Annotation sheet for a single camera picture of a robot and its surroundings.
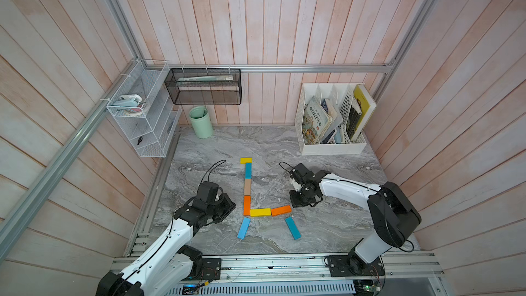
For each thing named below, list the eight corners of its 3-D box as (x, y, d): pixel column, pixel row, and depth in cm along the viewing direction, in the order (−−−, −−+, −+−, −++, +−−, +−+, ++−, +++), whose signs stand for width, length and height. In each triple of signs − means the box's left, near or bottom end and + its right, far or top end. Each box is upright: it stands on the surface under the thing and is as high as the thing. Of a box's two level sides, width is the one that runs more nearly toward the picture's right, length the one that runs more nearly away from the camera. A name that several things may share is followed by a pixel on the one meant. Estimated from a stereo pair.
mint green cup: (193, 138, 117) (186, 119, 105) (197, 125, 124) (190, 105, 112) (212, 138, 117) (207, 119, 105) (215, 125, 124) (210, 105, 112)
